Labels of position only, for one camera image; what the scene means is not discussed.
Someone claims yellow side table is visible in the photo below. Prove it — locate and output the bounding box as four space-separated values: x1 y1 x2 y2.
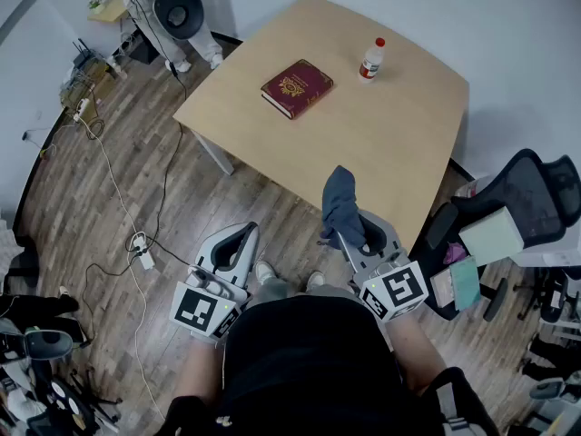
86 0 131 23

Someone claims white bottle with red cap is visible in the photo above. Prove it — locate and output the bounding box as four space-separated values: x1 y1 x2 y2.
358 36 387 84

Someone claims person's left shoe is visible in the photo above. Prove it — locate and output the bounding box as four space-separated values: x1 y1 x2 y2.
254 261 277 285

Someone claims person's left forearm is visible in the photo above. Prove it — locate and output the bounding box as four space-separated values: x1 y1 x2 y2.
174 338 227 408

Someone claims white power strip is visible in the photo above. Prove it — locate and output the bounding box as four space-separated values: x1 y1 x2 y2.
129 232 155 271

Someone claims wooden crate with cables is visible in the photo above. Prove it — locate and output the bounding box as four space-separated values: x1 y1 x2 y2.
61 50 117 122

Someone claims black mesh office chair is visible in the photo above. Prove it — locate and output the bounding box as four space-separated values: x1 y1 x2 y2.
424 148 581 322

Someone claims dark red book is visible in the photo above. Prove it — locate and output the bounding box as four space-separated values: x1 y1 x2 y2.
260 58 335 121

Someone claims pale green box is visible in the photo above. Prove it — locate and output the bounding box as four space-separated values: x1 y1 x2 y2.
458 205 526 267

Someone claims purple cloth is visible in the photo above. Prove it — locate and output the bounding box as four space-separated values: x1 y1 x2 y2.
442 242 468 265

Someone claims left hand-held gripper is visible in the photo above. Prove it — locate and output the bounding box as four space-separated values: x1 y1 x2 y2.
170 222 261 341

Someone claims clear plastic water jug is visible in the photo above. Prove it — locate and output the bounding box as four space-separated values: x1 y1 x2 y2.
453 174 494 199

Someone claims black cable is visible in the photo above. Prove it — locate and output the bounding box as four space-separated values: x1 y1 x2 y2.
84 61 192 335

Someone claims white cable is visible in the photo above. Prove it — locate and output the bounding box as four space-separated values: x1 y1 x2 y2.
72 111 167 421

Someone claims pale pink box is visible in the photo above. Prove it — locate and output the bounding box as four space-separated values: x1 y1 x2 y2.
428 270 458 308

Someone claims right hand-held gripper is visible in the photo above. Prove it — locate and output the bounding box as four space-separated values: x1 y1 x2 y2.
336 210 430 324

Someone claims person's right forearm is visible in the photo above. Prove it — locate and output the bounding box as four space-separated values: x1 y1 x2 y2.
385 310 448 397

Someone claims grey table leg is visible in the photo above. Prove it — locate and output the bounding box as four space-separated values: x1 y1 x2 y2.
188 127 236 176

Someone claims person's black top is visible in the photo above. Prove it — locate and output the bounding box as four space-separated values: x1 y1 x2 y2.
153 292 500 436

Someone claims person's left hand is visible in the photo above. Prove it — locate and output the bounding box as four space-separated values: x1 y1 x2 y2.
189 329 227 350

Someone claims black router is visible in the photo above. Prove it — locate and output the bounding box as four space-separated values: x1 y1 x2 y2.
72 38 99 70

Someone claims dark blue cloth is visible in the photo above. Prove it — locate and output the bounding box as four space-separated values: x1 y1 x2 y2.
320 164 369 250

